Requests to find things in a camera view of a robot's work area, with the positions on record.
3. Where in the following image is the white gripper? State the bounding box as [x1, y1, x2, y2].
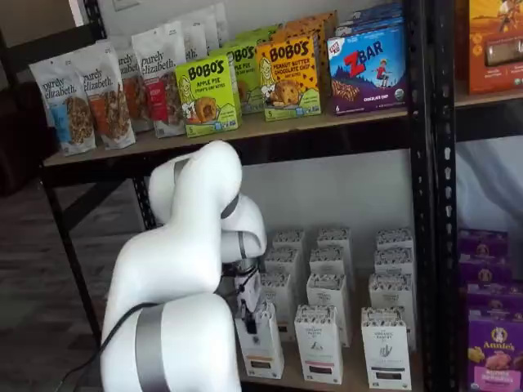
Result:
[235, 272, 262, 334]

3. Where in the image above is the white box yellow strip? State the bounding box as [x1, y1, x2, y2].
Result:
[235, 301, 286, 381]
[257, 272, 296, 343]
[272, 229, 307, 256]
[263, 247, 302, 287]

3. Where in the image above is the white box pink strip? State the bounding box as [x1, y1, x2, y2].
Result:
[306, 272, 353, 348]
[316, 227, 353, 252]
[309, 245, 349, 278]
[293, 305, 345, 385]

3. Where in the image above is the white box black strip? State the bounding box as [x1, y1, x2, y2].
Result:
[368, 272, 417, 352]
[360, 306, 413, 390]
[375, 228, 414, 252]
[373, 247, 415, 278]

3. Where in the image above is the black metal shelf rack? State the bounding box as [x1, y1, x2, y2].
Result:
[0, 0, 436, 392]
[432, 0, 523, 392]

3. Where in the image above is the green Bobo's apple pie box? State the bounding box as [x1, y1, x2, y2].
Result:
[175, 55, 243, 139]
[220, 40, 266, 115]
[235, 24, 283, 46]

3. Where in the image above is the purple Annie's box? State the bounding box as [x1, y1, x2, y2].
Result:
[459, 261, 515, 287]
[467, 309, 523, 392]
[457, 228, 511, 266]
[465, 281, 523, 318]

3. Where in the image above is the yellow Bobo's peanut butter box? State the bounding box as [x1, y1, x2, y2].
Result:
[255, 32, 323, 122]
[269, 20, 331, 114]
[284, 11, 339, 103]

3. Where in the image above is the blue Zbar box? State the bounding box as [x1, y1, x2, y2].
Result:
[337, 16, 406, 38]
[349, 2, 405, 21]
[326, 24, 409, 116]

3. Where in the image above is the orange cardboard food box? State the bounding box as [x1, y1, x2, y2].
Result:
[467, 0, 523, 96]

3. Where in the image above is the red purely elizabeth granola bag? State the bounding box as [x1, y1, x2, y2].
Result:
[131, 22, 188, 139]

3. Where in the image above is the orange purely elizabeth granola bag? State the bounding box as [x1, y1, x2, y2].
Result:
[79, 42, 136, 150]

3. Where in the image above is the white plastic sheet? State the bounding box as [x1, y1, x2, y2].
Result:
[455, 136, 523, 232]

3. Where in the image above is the blue purely elizabeth granola bag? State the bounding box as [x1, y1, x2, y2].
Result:
[28, 55, 98, 157]

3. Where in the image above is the white granola bag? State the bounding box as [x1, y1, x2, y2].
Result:
[165, 14, 210, 62]
[202, 2, 229, 52]

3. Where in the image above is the black cable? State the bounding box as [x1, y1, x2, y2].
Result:
[52, 301, 159, 392]

